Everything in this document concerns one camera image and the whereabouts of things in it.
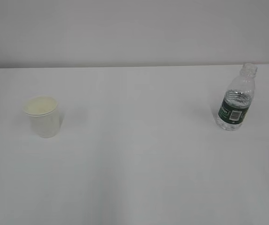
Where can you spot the white paper cup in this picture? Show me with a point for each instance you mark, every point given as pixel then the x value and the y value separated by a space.
pixel 43 115

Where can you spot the clear water bottle green label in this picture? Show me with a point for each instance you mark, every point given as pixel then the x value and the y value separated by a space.
pixel 237 99

